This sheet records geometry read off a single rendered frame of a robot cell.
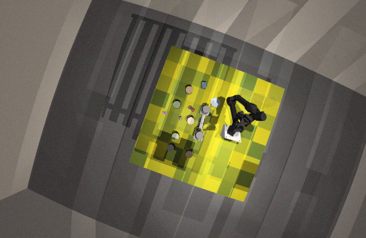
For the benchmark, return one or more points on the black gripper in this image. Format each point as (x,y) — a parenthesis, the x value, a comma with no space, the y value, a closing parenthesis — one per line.
(245,121)

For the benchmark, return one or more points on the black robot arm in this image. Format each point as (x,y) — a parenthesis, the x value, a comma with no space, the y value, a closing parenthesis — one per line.
(250,107)

